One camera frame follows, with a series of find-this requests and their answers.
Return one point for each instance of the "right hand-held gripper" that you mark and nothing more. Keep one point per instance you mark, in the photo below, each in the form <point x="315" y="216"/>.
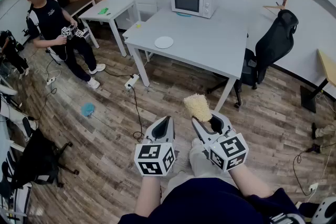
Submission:
<point x="228" y="152"/>

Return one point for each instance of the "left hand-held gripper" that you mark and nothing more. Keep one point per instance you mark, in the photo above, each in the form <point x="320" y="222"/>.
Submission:
<point x="153" y="158"/>

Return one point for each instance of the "cream fluffy scrubbing sponge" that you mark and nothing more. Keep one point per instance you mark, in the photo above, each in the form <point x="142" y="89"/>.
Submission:
<point x="197" y="107"/>

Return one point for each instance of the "white round plate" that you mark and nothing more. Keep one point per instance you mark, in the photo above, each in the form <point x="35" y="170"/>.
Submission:
<point x="164" y="42"/>

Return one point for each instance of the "person's left forearm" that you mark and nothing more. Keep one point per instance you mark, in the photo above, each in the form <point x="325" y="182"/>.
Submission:
<point x="147" y="196"/>

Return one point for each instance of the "person's right forearm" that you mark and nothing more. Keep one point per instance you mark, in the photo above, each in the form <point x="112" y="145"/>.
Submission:
<point x="249" y="181"/>

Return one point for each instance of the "person's beige trousers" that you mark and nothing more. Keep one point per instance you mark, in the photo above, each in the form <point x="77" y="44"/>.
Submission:
<point x="199" y="165"/>

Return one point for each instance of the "white power strip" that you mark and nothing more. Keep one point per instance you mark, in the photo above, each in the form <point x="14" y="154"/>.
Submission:
<point x="51" y="80"/>
<point x="131" y="81"/>
<point x="313" y="187"/>

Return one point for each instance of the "blue cloth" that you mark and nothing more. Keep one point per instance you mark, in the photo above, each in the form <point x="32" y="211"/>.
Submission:
<point x="87" y="109"/>

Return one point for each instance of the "person's dark blue shirt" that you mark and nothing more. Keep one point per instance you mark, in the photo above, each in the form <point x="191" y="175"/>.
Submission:
<point x="210" y="204"/>

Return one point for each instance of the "large white table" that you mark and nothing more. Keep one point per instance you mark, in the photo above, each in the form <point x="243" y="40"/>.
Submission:
<point x="199" y="39"/>

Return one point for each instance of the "black mesh office chair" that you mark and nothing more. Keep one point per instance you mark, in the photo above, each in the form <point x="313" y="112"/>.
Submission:
<point x="275" y="42"/>

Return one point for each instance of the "blue dish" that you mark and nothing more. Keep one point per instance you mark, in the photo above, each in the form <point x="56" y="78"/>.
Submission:
<point x="183" y="14"/>

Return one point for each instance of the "white chair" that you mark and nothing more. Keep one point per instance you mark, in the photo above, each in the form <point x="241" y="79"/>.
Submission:
<point x="147" y="8"/>

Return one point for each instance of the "white microwave oven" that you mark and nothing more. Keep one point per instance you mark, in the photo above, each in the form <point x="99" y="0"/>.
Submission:
<point x="193" y="2"/>

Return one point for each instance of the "black swivel chair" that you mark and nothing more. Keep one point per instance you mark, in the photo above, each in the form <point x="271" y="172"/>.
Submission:
<point x="39" y="157"/>

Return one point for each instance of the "light wooden desk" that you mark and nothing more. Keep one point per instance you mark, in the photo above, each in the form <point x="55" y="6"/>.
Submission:
<point x="328" y="68"/>

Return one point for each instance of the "small white table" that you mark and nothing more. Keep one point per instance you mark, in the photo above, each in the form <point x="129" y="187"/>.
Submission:
<point x="110" y="11"/>

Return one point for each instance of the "green plastic object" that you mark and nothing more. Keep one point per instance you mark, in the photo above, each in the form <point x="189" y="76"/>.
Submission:
<point x="103" y="10"/>

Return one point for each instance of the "white grey device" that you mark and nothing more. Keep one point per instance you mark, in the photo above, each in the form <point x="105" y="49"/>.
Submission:
<point x="325" y="211"/>

